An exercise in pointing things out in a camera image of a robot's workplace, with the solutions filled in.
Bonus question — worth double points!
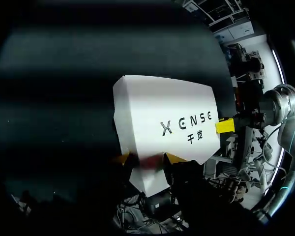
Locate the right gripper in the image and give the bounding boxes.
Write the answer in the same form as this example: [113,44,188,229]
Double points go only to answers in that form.
[215,105,267,134]

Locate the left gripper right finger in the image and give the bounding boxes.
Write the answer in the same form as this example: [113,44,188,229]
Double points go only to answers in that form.
[163,152,205,195]

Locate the white printed cardboard box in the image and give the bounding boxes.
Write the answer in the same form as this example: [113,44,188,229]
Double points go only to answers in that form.
[112,75,221,198]

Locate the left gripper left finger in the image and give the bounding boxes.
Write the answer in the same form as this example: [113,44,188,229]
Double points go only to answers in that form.
[110,152,138,187]

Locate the white cable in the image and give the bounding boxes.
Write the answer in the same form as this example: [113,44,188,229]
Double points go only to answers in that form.
[238,115,295,192]

